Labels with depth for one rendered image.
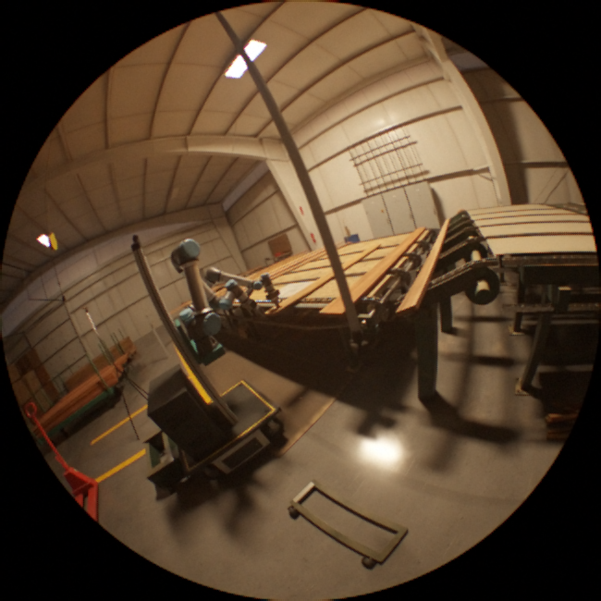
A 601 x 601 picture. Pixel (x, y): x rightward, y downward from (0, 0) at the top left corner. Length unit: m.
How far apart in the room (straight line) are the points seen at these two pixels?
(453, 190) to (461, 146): 1.52
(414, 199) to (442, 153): 1.97
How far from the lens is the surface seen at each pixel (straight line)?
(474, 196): 7.24
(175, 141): 8.20
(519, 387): 1.94
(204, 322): 1.07
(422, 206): 6.68
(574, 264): 1.33
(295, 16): 6.26
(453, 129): 7.55
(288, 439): 1.79
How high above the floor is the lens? 1.39
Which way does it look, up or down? 17 degrees down
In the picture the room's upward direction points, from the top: 21 degrees counter-clockwise
